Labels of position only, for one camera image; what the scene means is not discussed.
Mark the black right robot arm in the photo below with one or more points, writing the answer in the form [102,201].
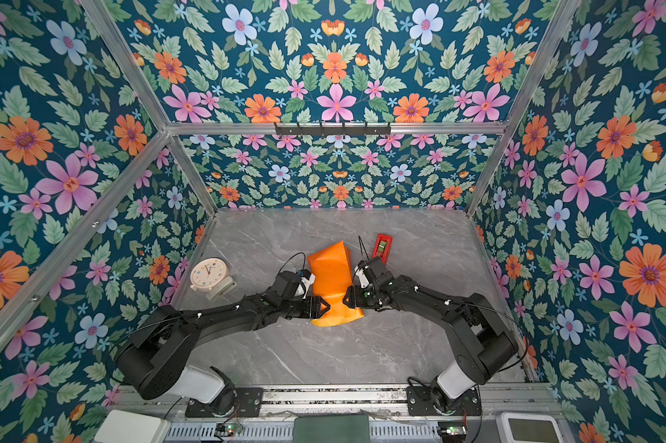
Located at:
[480,340]

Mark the white device bottom right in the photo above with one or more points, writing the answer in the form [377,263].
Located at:
[530,428]

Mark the yellow wrapping paper sheet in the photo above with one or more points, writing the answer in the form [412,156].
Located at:
[332,268]

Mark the white box bottom left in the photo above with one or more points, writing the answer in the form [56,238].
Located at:
[126,427]

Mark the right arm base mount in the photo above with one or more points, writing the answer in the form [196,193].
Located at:
[428,400]

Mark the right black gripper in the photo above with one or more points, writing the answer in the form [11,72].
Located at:
[355,296]

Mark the green centre box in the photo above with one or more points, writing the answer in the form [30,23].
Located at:
[331,429]

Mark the round white analog clock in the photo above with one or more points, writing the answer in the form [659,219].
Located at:
[210,275]

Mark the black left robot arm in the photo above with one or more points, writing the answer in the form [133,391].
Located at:
[154,358]

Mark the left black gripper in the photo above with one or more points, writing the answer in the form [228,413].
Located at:
[317,313]

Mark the red tape dispenser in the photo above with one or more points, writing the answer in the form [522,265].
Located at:
[382,248]

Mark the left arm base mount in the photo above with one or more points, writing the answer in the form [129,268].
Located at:
[232,402]

